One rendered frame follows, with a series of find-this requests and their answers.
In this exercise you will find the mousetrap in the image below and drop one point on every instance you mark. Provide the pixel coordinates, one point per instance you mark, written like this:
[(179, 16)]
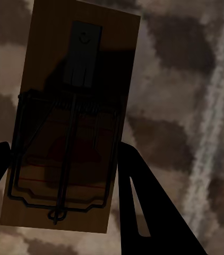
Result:
[(70, 118)]

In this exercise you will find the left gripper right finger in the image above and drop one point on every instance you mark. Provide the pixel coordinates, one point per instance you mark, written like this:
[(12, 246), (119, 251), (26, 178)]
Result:
[(170, 234)]

